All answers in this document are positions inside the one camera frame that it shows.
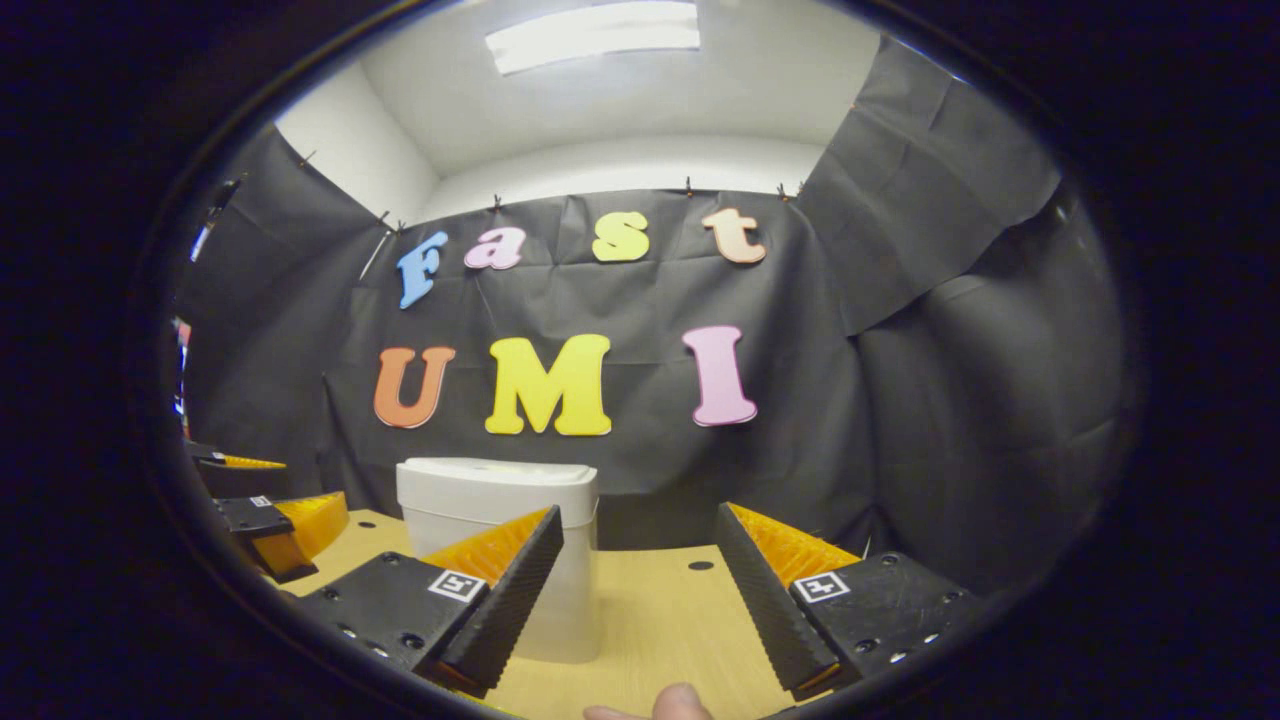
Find black backdrop cloth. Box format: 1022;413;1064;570
170;35;1131;601

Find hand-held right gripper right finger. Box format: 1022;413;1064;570
715;502;986;701

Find wooden desktop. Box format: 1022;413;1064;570
265;508;871;719

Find ceiling light panel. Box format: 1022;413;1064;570
485;0;701;77

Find white desktop garbage bin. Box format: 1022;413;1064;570
396;457;601;664

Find white thin rod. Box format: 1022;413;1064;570
358;228;393;282

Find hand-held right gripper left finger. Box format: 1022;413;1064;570
295;505;564;699

